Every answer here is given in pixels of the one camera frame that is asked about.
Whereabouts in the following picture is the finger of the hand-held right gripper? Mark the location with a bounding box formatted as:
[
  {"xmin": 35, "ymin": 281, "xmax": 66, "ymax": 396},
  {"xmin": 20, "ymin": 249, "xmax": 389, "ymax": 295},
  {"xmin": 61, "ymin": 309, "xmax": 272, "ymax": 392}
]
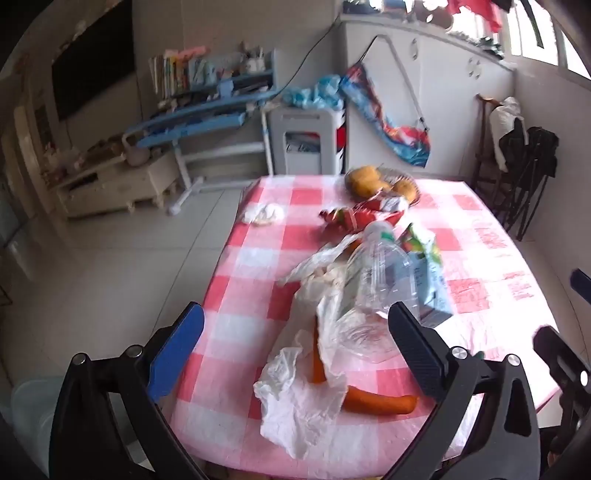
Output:
[
  {"xmin": 533, "ymin": 325, "xmax": 591, "ymax": 430},
  {"xmin": 570, "ymin": 269, "xmax": 591, "ymax": 297}
]

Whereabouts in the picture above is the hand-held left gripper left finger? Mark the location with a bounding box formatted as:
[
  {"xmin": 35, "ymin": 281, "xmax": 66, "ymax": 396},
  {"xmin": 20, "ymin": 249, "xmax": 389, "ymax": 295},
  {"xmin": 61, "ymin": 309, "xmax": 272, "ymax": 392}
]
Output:
[{"xmin": 48, "ymin": 302, "xmax": 206, "ymax": 480}]

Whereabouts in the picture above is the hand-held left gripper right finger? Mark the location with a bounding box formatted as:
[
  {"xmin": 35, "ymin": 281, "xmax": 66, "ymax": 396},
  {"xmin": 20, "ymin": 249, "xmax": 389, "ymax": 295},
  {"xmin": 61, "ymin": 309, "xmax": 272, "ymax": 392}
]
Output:
[{"xmin": 387, "ymin": 302, "xmax": 541, "ymax": 480}]

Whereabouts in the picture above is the clear plastic bottle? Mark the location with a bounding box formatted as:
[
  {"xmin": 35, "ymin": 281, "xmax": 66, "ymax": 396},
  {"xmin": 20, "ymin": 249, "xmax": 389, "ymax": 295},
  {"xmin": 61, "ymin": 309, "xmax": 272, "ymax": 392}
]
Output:
[{"xmin": 346, "ymin": 222, "xmax": 419, "ymax": 319}]

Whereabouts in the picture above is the translucent white plastic bag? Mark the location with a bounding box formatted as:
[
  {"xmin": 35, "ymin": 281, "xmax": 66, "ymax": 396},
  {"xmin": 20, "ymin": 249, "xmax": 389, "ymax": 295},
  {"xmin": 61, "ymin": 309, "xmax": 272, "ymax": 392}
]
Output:
[{"xmin": 279, "ymin": 237, "xmax": 402, "ymax": 388}]

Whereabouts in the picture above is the green blue juice carton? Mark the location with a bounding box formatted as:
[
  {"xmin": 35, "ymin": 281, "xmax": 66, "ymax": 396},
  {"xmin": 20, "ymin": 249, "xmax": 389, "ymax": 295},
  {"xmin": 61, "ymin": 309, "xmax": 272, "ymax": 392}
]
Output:
[{"xmin": 394, "ymin": 223, "xmax": 454, "ymax": 328}]

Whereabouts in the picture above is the pink checkered tablecloth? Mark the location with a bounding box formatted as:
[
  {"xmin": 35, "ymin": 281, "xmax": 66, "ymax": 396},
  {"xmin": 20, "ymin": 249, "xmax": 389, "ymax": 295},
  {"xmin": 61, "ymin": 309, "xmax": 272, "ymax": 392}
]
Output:
[{"xmin": 168, "ymin": 174, "xmax": 561, "ymax": 480}]

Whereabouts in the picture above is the crumpled white napkin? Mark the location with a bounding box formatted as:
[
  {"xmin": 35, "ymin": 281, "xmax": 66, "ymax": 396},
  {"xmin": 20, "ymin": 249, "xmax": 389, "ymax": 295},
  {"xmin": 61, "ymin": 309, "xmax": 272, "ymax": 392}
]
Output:
[{"xmin": 253, "ymin": 332, "xmax": 348, "ymax": 460}]

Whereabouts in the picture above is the red snack wrapper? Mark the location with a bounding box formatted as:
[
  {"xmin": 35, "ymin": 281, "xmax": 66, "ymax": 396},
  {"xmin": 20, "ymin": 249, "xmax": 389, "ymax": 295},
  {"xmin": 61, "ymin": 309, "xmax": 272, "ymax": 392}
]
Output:
[{"xmin": 320, "ymin": 191, "xmax": 409, "ymax": 234}]

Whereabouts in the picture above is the dark clothing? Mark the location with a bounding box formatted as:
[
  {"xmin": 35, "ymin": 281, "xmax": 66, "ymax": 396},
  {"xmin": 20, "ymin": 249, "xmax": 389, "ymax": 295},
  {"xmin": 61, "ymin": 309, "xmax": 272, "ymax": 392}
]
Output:
[{"xmin": 499, "ymin": 117, "xmax": 559, "ymax": 178}]

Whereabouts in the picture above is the yellow orange fruit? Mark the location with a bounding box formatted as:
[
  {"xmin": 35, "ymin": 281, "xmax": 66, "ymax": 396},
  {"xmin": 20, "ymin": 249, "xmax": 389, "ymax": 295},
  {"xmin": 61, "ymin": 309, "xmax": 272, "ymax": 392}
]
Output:
[
  {"xmin": 390, "ymin": 179, "xmax": 419, "ymax": 201},
  {"xmin": 347, "ymin": 166, "xmax": 382, "ymax": 188},
  {"xmin": 355, "ymin": 180, "xmax": 393, "ymax": 197}
]

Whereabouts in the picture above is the dark wooden chair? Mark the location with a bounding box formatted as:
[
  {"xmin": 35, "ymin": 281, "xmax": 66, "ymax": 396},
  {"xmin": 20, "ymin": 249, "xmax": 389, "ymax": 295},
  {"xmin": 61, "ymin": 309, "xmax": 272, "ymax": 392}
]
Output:
[{"xmin": 473, "ymin": 95, "xmax": 559, "ymax": 241}]

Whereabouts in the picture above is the crumpled white tissue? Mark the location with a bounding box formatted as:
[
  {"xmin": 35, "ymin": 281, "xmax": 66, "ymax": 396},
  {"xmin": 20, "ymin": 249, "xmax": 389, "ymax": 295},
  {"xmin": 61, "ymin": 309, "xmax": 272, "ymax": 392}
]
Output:
[{"xmin": 242, "ymin": 202, "xmax": 284, "ymax": 227}]

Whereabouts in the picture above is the glass fruit plate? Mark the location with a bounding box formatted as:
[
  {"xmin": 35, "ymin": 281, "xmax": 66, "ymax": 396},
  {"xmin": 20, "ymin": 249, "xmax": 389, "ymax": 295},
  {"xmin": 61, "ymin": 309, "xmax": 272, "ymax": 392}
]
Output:
[{"xmin": 345, "ymin": 166, "xmax": 422, "ymax": 206}]

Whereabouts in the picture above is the cream television cabinet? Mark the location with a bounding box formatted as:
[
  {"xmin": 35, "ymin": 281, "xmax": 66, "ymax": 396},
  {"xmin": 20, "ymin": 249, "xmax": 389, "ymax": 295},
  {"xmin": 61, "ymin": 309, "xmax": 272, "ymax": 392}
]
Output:
[{"xmin": 53, "ymin": 152, "xmax": 181, "ymax": 217}]

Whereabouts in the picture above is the white plastic sack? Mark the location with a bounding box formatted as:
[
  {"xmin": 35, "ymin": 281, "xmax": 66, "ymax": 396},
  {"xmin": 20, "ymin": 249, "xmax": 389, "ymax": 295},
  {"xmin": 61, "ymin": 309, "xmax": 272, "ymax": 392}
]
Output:
[{"xmin": 489, "ymin": 97, "xmax": 522, "ymax": 169}]

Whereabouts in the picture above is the pale round vase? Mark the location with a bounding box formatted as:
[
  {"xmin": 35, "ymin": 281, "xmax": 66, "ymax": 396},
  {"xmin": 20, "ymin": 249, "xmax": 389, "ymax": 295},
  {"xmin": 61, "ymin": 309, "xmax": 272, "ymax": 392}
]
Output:
[{"xmin": 127, "ymin": 141, "xmax": 151, "ymax": 167}]

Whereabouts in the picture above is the colourful printed sling bag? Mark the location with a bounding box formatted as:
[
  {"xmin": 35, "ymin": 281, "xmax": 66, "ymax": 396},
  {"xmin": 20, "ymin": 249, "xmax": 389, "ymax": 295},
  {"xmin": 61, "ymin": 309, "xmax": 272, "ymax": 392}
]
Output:
[{"xmin": 341, "ymin": 34, "xmax": 431, "ymax": 168}]

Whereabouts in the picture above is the blue white study desk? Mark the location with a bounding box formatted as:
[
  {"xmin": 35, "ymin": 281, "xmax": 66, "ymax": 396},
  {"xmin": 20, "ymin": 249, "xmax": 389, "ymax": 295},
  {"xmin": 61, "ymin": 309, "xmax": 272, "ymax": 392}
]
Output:
[{"xmin": 122, "ymin": 51, "xmax": 278, "ymax": 215}]

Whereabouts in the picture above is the white cabinet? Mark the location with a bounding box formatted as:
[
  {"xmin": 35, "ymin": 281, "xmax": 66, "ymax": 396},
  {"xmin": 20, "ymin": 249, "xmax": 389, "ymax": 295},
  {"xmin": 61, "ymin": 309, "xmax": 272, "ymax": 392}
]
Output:
[{"xmin": 339, "ymin": 14, "xmax": 515, "ymax": 178}]

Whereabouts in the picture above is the white storage bin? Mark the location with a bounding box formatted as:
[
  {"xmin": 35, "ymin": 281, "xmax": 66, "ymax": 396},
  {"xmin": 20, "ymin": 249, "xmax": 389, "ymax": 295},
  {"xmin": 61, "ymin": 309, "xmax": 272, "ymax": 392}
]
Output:
[{"xmin": 268, "ymin": 105, "xmax": 346, "ymax": 176}]

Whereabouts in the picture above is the blue plastic bag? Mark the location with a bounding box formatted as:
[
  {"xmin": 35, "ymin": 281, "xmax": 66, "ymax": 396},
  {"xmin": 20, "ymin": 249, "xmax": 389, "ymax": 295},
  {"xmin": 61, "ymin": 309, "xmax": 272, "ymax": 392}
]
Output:
[{"xmin": 283, "ymin": 74, "xmax": 345, "ymax": 110}]

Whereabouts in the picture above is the row of books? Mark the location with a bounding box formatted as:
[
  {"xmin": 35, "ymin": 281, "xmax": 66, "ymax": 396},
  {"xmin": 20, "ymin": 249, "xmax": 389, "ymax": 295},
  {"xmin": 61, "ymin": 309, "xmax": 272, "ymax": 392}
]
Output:
[{"xmin": 150, "ymin": 46, "xmax": 245, "ymax": 97}]

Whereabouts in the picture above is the red hanging garment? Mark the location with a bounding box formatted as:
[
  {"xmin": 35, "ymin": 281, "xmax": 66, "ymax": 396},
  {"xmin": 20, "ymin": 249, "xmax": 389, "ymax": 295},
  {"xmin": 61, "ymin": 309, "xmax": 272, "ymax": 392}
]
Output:
[{"xmin": 445, "ymin": 0, "xmax": 504, "ymax": 33}]

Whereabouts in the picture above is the black television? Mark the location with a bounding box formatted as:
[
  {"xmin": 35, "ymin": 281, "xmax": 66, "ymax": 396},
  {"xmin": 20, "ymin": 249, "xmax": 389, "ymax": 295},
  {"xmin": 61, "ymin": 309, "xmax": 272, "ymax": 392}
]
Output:
[{"xmin": 52, "ymin": 2, "xmax": 137, "ymax": 121}]

